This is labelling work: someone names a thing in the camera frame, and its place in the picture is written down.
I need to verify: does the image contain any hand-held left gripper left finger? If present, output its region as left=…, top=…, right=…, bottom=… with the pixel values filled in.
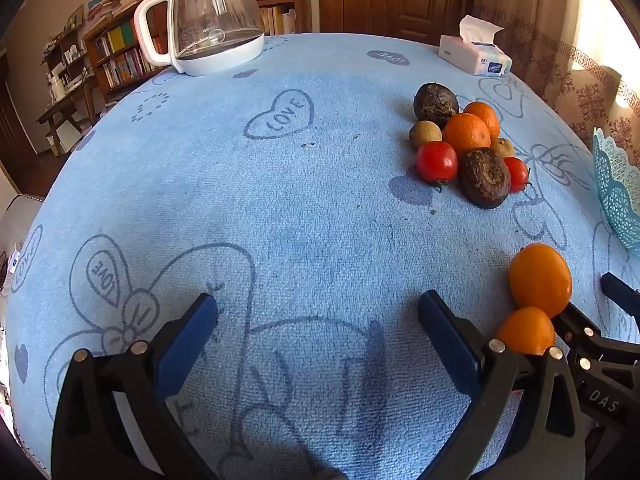
left=50, top=292, right=221, bottom=480

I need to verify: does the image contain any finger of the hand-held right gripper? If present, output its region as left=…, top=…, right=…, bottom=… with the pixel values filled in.
left=600, top=272, right=640, bottom=318
left=549, top=301, right=640, bottom=378

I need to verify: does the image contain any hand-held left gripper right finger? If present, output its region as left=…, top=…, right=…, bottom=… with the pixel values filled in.
left=417, top=289, right=586, bottom=480

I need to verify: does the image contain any large yellowish orange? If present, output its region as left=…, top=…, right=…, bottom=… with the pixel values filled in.
left=508, top=243, right=573, bottom=319

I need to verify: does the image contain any teal plastic lattice basket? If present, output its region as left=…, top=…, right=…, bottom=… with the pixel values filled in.
left=592, top=127, right=640, bottom=263

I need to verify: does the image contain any red tomato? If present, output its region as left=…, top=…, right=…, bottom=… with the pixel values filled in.
left=503, top=156, right=531, bottom=194
left=416, top=141, right=459, bottom=192

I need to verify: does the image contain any dark wrinkled passion fruit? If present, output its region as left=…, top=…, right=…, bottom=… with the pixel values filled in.
left=413, top=82, right=459, bottom=128
left=459, top=147, right=512, bottom=209

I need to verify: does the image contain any small mandarin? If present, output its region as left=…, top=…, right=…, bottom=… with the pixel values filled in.
left=442, top=113, right=492, bottom=156
left=463, top=101, right=501, bottom=138

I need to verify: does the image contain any light blue printed tablecloth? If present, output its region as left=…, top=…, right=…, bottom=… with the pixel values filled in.
left=5, top=32, right=640, bottom=480

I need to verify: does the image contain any patterned beige curtain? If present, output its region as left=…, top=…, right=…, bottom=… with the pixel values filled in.
left=472, top=0, right=640, bottom=161

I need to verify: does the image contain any wooden side table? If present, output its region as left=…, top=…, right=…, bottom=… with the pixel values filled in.
left=36, top=87, right=103, bottom=157

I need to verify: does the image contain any white tissue pack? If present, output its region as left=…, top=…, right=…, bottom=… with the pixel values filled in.
left=438, top=15, right=513, bottom=77

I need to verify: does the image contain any wooden bookshelf with books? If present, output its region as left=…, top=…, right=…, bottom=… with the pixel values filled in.
left=82, top=0, right=301, bottom=93

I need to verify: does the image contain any small cluttered shelf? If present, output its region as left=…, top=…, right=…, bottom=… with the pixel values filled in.
left=42, top=25, right=98, bottom=103

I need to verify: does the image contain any brown wooden door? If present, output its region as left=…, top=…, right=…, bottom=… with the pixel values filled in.
left=318, top=0, right=481, bottom=46

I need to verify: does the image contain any glass kettle with white handle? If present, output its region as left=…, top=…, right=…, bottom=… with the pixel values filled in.
left=134, top=0, right=266, bottom=77

